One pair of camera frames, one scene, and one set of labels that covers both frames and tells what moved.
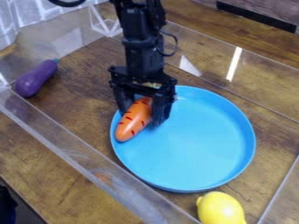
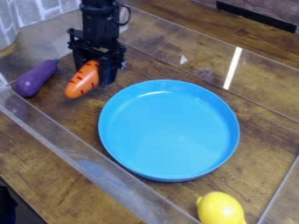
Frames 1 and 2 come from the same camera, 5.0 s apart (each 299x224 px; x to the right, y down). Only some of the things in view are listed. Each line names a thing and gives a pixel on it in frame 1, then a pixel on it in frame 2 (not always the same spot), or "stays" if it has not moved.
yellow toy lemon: [219, 209] stays
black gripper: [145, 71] to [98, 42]
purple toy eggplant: [31, 80] stays
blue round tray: [197, 152] stays
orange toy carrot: [134, 119] to [85, 80]
